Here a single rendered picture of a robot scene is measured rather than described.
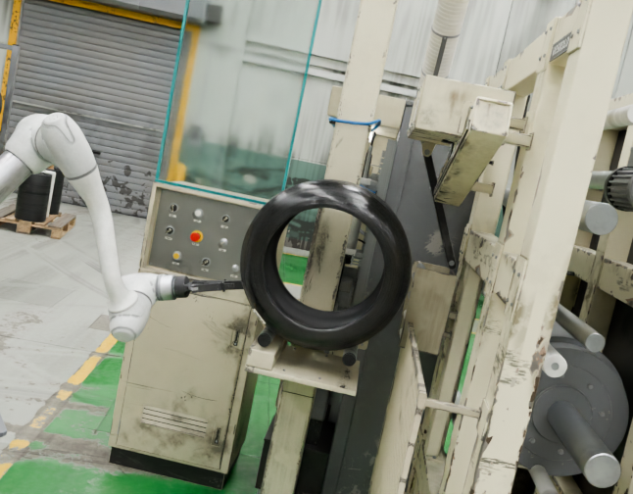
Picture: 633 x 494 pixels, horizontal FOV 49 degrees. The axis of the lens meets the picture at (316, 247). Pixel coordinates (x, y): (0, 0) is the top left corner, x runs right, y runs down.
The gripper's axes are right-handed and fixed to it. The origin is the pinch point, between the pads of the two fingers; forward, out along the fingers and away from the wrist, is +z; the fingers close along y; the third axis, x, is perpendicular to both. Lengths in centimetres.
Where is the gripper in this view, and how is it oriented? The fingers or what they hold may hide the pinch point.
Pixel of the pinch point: (235, 284)
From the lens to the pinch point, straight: 236.1
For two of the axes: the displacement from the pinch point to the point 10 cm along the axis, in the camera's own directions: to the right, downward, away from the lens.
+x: 0.5, 9.9, 1.0
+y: 0.9, -1.0, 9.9
